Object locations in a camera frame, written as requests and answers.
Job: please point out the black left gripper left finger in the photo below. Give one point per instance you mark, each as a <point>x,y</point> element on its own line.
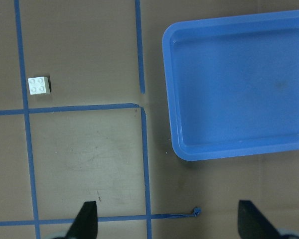
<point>85,225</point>

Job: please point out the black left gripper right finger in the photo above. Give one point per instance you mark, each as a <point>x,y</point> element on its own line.
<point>252,224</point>

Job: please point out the brown paper table cover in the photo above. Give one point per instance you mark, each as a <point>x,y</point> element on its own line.
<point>103,133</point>

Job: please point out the white block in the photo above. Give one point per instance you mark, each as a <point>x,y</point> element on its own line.
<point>39,85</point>

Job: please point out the blue plastic tray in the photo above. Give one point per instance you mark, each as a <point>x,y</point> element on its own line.
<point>232,85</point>

